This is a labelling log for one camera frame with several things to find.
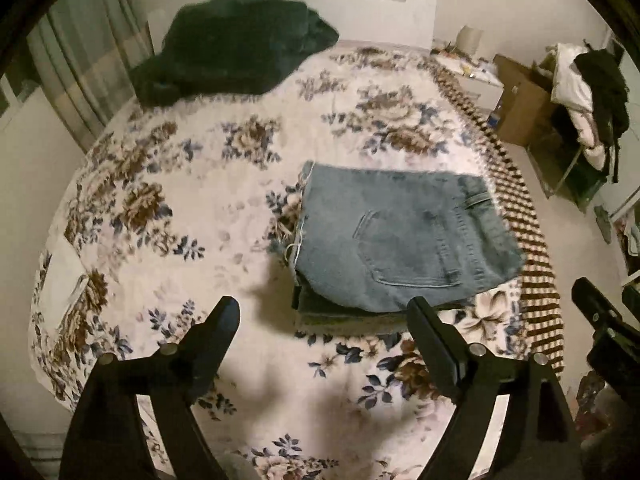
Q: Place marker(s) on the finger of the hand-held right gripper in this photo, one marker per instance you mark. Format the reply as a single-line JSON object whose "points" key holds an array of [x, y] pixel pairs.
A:
{"points": [[597, 310]]}

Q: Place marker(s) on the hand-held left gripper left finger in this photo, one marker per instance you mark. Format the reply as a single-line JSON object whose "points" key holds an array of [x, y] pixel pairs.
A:
{"points": [[212, 340]]}

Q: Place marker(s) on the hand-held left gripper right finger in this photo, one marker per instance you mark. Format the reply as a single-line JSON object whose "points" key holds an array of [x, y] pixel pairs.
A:
{"points": [[434, 345]]}

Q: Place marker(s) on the blue denim pants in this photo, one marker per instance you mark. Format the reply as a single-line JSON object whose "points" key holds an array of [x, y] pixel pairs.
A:
{"points": [[400, 235]]}

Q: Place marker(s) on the folded olive green pants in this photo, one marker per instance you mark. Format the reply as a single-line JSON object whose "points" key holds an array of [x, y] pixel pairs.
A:
{"points": [[345, 317]]}

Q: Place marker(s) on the floral bed blanket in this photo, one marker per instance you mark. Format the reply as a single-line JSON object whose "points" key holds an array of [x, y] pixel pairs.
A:
{"points": [[200, 200]]}

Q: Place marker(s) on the chair with piled clothes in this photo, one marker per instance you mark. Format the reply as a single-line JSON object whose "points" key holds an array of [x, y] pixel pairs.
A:
{"points": [[592, 95]]}

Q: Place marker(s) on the brown cardboard box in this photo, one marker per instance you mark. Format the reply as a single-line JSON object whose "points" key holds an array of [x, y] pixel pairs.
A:
{"points": [[525, 100]]}

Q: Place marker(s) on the white nightstand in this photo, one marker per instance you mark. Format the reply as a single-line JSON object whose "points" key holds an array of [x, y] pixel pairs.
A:
{"points": [[475, 77]]}

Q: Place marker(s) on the dark green fluffy blanket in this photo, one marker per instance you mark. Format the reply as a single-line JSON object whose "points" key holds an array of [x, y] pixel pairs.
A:
{"points": [[235, 50]]}

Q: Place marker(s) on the striped curtain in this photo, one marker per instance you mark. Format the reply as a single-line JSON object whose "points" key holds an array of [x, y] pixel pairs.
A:
{"points": [[85, 60]]}

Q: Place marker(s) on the white headboard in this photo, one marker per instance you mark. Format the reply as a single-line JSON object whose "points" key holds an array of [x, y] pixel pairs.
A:
{"points": [[370, 5]]}

